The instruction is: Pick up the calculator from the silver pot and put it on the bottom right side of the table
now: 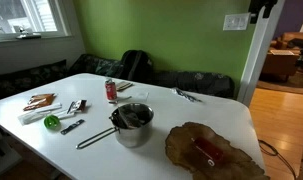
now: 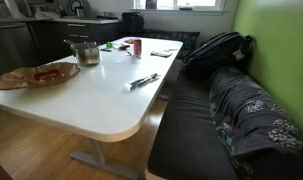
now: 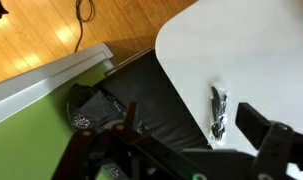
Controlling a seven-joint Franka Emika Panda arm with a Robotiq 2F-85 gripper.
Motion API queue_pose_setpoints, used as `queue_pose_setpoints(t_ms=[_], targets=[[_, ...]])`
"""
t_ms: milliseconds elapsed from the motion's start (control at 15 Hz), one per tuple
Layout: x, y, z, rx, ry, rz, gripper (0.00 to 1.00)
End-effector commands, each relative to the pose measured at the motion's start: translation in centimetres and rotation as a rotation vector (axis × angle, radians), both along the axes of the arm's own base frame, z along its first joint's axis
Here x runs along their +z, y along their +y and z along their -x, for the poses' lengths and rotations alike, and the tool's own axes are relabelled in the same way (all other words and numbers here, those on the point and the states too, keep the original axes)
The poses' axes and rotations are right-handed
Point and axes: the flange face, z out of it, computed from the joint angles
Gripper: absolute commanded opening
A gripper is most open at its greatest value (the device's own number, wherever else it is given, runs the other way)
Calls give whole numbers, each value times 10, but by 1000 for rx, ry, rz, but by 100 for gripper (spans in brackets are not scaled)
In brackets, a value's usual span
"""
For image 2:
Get black pens in plastic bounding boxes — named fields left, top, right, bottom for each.
left=125, top=73, right=159, bottom=90

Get papers on table far end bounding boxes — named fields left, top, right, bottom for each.
left=151, top=49, right=175, bottom=57

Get white table with grey leg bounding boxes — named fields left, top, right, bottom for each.
left=0, top=38, right=182, bottom=180

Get red soda can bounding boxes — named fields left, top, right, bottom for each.
left=134, top=38, right=142, bottom=55

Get orange snack packet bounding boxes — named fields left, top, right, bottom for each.
left=124, top=39, right=134, bottom=44

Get green round ball toy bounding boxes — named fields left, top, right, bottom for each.
left=106, top=41, right=113, bottom=49

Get small dark flat bar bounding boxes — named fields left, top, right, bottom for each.
left=100, top=49, right=112, bottom=52

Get black backpack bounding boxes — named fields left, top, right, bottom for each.
left=183, top=32, right=253, bottom=78

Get red packet on tray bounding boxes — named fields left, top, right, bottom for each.
left=34, top=70, right=62, bottom=81

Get brown leaf-shaped wooden tray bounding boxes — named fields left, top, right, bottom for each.
left=0, top=62, right=80, bottom=90

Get dark kitchen cabinet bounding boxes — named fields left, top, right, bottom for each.
left=0, top=20, right=122, bottom=64

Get silver pot with handle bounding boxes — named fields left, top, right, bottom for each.
left=64, top=39, right=101, bottom=66

